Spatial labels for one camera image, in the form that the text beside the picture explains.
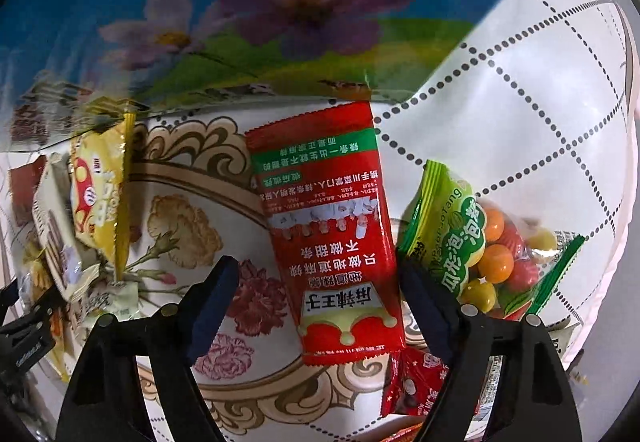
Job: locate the green packet of colourful candies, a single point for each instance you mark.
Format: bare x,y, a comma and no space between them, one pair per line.
450,222

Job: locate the small red starred snack packet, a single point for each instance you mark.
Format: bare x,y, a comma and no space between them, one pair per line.
410,387

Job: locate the white dotted floral tablecloth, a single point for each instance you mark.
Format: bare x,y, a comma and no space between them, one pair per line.
525,72

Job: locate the yellow snack packet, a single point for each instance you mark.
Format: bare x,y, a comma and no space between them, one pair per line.
95,192

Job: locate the small white candy packet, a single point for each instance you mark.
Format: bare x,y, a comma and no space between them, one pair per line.
107,299

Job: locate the dark red packet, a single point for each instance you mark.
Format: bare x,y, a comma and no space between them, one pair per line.
22,187

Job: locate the red spicy snack packet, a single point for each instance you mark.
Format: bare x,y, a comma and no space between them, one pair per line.
330,222

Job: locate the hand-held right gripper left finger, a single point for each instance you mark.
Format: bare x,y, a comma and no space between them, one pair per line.
215,307

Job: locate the beige biscuit packet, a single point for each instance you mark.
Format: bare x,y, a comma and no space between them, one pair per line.
52,222

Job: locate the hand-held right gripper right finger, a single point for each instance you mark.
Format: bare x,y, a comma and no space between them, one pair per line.
425,307

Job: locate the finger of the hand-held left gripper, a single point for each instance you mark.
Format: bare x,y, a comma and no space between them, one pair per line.
30,322

